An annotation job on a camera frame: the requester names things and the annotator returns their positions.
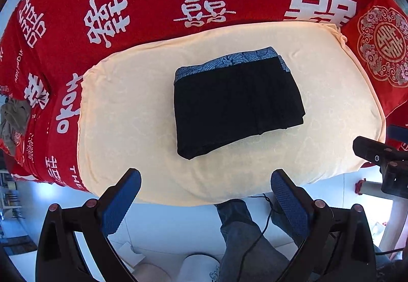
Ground dark pants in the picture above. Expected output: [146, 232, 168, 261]
[174, 46, 307, 161]

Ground person's leg in jeans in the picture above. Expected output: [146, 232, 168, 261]
[216, 199, 298, 282]

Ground white slipper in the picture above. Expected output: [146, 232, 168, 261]
[182, 254, 223, 282]

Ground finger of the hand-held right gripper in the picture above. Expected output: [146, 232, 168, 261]
[352, 136, 397, 171]
[387, 125, 408, 152]

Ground cream blanket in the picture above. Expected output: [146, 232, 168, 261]
[76, 21, 388, 208]

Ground white paper sheet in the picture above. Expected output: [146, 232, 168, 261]
[119, 241, 146, 270]

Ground black cable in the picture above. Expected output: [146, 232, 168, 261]
[235, 193, 282, 270]
[372, 248, 407, 258]

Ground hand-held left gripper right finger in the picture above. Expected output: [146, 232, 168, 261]
[270, 169, 378, 282]

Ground cluttered shelf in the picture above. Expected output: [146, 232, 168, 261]
[0, 170, 39, 255]

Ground grey brown crumpled cloth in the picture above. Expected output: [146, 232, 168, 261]
[0, 99, 31, 155]

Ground person's right forearm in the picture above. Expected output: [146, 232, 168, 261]
[379, 197, 408, 258]

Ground red floral pillow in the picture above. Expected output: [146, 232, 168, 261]
[340, 0, 408, 120]

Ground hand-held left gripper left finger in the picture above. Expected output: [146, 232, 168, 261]
[36, 168, 142, 282]

